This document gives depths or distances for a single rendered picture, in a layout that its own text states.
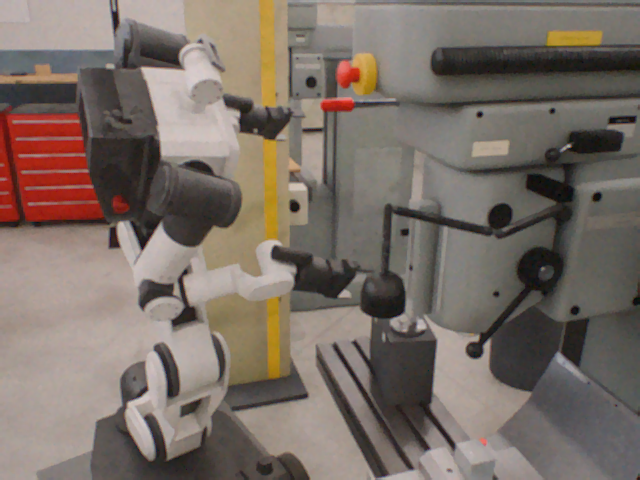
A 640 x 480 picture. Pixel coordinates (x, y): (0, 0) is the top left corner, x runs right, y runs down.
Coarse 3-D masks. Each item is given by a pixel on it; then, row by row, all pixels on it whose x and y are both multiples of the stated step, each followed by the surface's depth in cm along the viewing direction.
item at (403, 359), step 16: (384, 320) 153; (384, 336) 148; (400, 336) 145; (416, 336) 145; (432, 336) 145; (384, 352) 149; (400, 352) 144; (416, 352) 145; (432, 352) 145; (384, 368) 150; (400, 368) 146; (416, 368) 147; (432, 368) 147; (384, 384) 150; (400, 384) 148; (416, 384) 148; (432, 384) 149; (400, 400) 150; (416, 400) 150
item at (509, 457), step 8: (488, 448) 120; (512, 448) 126; (496, 456) 118; (504, 456) 124; (512, 456) 124; (520, 456) 124; (496, 464) 116; (504, 464) 116; (512, 464) 122; (520, 464) 122; (528, 464) 122; (408, 472) 119; (416, 472) 119; (496, 472) 114; (504, 472) 114; (512, 472) 114; (520, 472) 120; (528, 472) 120; (536, 472) 120
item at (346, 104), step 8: (320, 104) 99; (328, 104) 98; (336, 104) 99; (344, 104) 99; (352, 104) 99; (360, 104) 100; (368, 104) 101; (376, 104) 101; (384, 104) 102; (392, 104) 102
